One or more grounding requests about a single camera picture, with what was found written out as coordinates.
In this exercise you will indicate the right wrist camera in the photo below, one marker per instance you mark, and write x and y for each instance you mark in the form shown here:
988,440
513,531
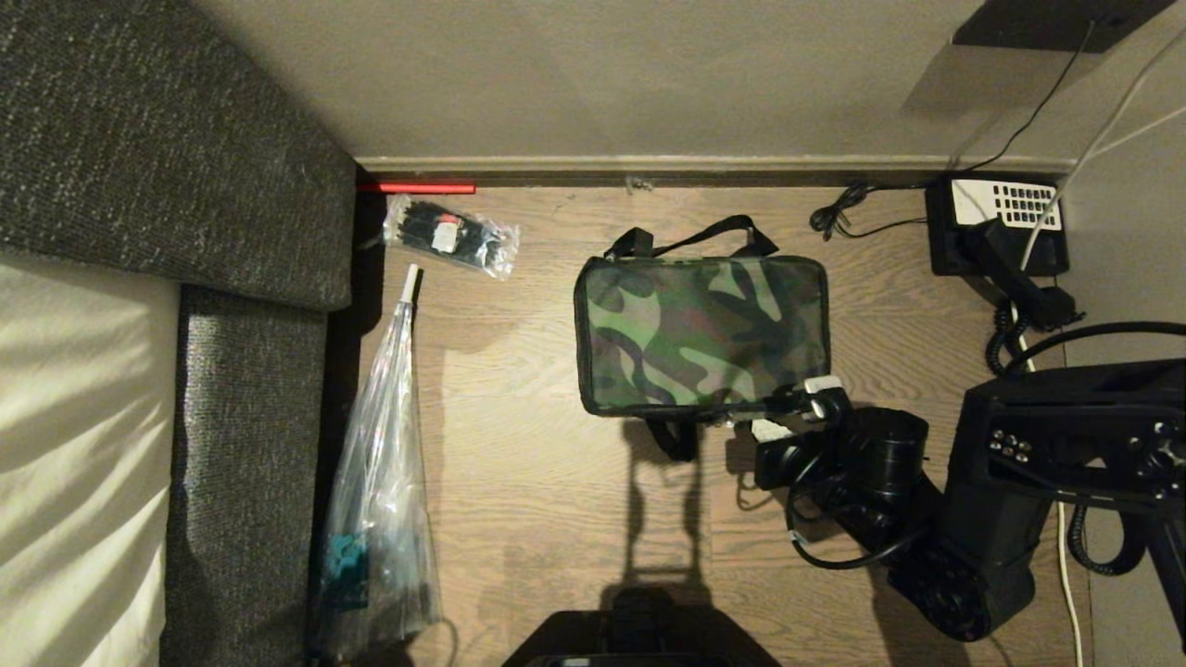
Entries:
780,465

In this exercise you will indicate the long clear plastic bag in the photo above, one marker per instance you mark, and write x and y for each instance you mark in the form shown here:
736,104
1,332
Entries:
380,500

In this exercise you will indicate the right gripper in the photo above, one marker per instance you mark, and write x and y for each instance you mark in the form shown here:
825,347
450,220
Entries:
825,428

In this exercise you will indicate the black telephone handset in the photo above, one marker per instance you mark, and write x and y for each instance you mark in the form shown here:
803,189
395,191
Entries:
1019,269

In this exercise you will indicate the red strip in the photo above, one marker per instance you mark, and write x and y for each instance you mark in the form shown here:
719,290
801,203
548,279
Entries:
417,188

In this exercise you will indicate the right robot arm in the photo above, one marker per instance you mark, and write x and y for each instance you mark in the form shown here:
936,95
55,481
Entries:
1010,463

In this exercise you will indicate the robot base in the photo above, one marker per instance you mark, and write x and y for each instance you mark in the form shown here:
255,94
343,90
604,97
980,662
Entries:
639,635

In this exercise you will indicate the black desk telephone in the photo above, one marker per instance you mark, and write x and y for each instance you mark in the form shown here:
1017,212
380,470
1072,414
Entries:
954,241

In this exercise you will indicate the narrow grey fabric cushion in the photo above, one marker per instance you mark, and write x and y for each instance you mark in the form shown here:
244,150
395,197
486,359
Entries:
241,482

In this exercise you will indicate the large grey fabric cushion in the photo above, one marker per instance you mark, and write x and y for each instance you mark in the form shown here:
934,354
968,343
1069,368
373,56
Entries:
157,139

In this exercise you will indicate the teal item in plastic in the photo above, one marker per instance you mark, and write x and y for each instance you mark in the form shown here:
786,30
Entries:
345,565

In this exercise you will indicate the white sheet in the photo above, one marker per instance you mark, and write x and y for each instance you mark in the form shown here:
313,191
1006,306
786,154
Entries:
83,463

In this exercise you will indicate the camouflage zip bag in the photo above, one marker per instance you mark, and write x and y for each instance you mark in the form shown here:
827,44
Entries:
704,333

